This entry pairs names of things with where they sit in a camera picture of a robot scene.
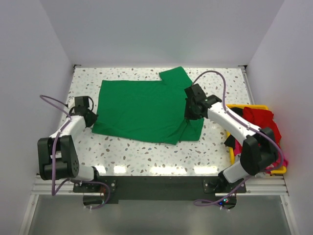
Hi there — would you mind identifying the aluminium frame rail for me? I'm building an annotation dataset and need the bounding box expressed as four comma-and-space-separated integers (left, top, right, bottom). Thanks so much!
30, 173, 291, 196

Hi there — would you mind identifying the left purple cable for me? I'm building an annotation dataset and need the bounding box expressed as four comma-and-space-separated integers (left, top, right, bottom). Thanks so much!
40, 94, 112, 210

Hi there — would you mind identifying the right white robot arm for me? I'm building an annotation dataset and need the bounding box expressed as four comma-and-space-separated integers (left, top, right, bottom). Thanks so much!
184, 84, 280, 192

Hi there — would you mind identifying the green t shirt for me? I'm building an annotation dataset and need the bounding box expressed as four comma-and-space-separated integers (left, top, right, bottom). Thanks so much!
92, 67, 203, 144

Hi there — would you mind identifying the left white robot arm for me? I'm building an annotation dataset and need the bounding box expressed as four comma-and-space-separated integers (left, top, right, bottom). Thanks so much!
37, 96, 101, 192

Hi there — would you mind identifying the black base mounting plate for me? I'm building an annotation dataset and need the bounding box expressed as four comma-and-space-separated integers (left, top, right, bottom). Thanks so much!
73, 176, 246, 208

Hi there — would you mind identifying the yellow plastic bin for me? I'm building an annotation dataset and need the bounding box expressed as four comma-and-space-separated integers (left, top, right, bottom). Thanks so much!
224, 104, 287, 175

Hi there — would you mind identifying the red t shirt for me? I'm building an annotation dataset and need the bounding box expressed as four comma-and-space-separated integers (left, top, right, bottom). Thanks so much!
242, 107, 281, 146

